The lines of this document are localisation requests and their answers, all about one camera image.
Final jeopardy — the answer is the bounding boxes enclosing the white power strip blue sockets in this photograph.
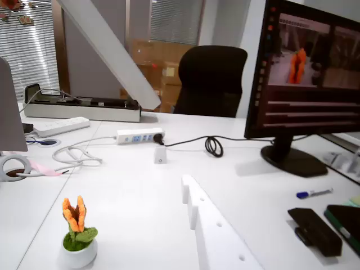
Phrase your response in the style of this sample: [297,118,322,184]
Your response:
[116,128,166,145]

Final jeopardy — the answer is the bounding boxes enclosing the black office chair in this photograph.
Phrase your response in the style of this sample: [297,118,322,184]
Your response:
[173,44,249,118]

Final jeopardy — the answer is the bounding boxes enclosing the white cable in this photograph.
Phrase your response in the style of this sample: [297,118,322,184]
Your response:
[52,136,118,167]

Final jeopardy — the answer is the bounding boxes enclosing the black rectangular box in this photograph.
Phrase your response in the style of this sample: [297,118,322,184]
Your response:
[287,208,343,258]

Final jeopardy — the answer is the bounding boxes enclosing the blue capped marker pen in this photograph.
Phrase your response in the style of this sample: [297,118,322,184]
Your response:
[296,188,334,199]

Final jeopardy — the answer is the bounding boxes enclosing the brown cardboard box stack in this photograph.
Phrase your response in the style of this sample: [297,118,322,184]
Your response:
[132,39,183,113]

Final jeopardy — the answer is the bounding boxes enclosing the clear plastic stand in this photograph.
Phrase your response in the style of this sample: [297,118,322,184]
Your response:
[322,148,360,175]

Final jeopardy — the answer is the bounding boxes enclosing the dark green notebook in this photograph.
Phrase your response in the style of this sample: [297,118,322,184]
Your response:
[323,204,360,250]

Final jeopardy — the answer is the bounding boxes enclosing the round desk cable grommet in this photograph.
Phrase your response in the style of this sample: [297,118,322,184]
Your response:
[38,138,61,147]

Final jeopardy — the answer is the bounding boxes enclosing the grey desk partition rounded corner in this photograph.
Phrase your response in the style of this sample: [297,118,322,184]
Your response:
[0,56,29,152]

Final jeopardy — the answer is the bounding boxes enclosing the crocheted sunflower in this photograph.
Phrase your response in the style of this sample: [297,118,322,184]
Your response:
[58,195,98,269]

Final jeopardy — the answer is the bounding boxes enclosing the grey cable with black tip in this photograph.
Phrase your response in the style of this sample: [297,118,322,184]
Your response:
[15,169,70,178]

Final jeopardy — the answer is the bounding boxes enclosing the small white adapter cube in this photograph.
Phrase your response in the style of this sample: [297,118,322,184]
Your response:
[153,145,167,164]

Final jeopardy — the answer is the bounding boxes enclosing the black power cable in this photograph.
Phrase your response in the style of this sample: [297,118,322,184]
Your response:
[153,132,278,158]

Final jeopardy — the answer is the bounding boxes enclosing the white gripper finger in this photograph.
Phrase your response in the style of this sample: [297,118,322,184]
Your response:
[181,174,265,270]

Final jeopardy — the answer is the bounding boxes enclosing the black monitor with lit screen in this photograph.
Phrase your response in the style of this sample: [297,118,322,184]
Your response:
[244,0,360,178]

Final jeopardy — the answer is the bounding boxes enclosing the yellow green sticky notes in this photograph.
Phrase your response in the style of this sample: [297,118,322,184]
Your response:
[342,193,360,209]

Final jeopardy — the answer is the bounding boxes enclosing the grey cable tray box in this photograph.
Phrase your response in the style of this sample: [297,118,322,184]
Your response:
[22,83,142,123]

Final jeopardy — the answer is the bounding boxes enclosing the white slanted beam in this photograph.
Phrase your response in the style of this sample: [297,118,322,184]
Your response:
[56,0,161,111]

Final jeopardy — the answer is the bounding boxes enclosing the pink ribbon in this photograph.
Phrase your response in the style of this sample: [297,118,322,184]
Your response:
[28,159,63,177]

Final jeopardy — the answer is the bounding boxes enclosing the plain white power strip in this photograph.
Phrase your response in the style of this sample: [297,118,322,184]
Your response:
[33,116,91,138]

